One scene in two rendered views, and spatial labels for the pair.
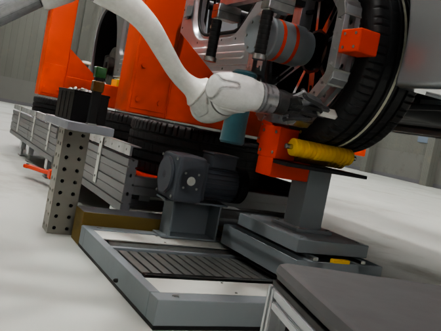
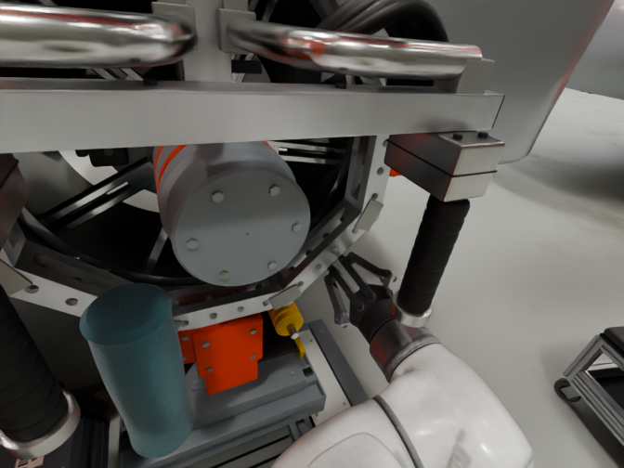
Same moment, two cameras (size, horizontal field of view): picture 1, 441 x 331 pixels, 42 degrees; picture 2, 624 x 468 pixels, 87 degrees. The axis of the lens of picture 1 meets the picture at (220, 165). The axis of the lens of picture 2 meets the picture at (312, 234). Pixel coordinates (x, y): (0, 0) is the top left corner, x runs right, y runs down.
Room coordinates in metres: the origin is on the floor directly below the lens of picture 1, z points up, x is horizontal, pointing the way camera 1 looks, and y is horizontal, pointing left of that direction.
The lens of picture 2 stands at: (1.87, 0.22, 1.02)
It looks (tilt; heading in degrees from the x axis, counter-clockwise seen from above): 33 degrees down; 270
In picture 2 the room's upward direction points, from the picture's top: 6 degrees clockwise
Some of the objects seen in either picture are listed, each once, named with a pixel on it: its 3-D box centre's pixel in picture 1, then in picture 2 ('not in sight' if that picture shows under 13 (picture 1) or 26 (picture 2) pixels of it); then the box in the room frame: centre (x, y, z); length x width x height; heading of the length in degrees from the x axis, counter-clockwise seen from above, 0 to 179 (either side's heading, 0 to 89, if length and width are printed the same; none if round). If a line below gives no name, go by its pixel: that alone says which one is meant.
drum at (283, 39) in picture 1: (279, 41); (223, 185); (1.98, -0.12, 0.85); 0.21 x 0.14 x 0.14; 118
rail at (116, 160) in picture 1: (68, 141); not in sight; (3.43, 0.91, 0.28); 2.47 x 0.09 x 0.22; 28
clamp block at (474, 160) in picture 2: (278, 2); (437, 152); (1.77, -0.08, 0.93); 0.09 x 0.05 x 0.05; 118
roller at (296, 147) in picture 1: (321, 152); (270, 285); (1.95, -0.33, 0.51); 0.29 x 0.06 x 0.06; 118
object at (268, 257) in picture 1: (296, 253); (221, 376); (2.09, -0.33, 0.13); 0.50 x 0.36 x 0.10; 28
